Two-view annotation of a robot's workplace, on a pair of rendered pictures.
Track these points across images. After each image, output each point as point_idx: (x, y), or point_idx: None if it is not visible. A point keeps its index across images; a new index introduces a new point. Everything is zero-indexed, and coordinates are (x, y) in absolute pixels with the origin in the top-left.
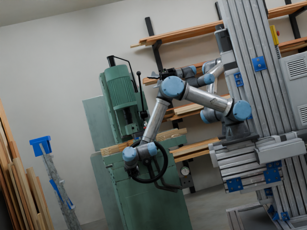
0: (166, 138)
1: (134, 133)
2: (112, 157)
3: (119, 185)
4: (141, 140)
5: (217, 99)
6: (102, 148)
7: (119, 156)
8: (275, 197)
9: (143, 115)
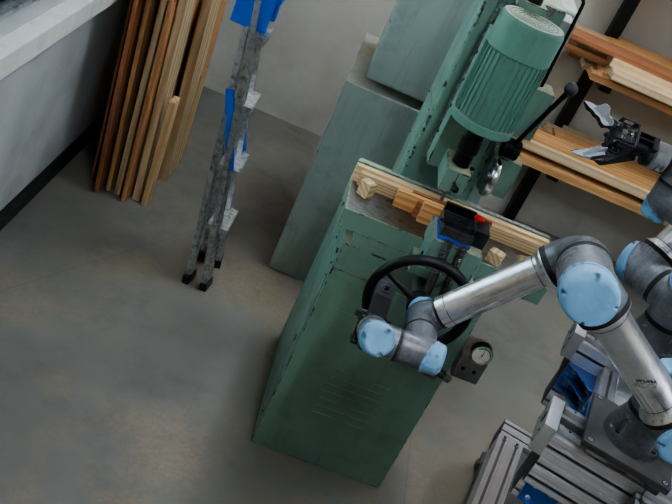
0: (505, 251)
1: (445, 221)
2: (363, 220)
3: (334, 279)
4: (430, 304)
5: (656, 386)
6: (363, 163)
7: (378, 229)
8: None
9: (505, 153)
